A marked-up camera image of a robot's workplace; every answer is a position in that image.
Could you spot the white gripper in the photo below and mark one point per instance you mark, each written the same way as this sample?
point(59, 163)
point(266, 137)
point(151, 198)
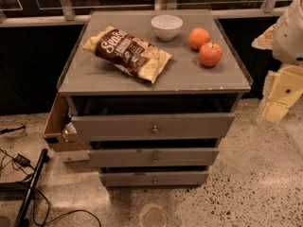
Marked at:
point(289, 37)

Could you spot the grey bottom drawer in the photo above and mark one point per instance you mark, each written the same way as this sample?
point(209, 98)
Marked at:
point(153, 176)

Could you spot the grey drawer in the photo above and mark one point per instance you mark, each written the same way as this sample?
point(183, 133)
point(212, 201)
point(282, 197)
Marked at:
point(196, 152)
point(122, 118)
point(153, 176)

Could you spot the grey drawer cabinet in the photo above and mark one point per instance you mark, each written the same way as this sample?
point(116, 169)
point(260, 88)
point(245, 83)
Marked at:
point(87, 76)

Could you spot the grey middle drawer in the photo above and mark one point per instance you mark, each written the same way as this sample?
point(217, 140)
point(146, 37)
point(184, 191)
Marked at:
point(196, 152)

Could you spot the grey top drawer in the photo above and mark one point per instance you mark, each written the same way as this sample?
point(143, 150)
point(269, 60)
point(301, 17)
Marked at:
point(122, 118)

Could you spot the red apple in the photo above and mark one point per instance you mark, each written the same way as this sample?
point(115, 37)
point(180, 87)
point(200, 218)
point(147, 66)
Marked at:
point(210, 54)

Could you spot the orange fruit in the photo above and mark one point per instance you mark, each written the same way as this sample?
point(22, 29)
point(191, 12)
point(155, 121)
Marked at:
point(198, 37)

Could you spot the white bowl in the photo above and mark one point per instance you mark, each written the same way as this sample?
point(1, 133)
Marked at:
point(166, 27)

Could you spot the brown chip bag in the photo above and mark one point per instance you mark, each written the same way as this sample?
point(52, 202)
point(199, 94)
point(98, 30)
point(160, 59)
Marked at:
point(129, 54)

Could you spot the metal window railing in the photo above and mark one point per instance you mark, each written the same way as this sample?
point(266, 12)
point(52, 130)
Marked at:
point(57, 12)

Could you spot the cardboard box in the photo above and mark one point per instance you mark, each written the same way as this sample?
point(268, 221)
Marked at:
point(61, 135)

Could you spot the black pole on floor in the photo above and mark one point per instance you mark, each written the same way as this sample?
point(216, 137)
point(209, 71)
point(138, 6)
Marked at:
point(30, 188)

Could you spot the black power adapter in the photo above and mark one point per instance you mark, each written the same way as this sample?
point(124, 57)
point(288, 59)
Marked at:
point(21, 160)

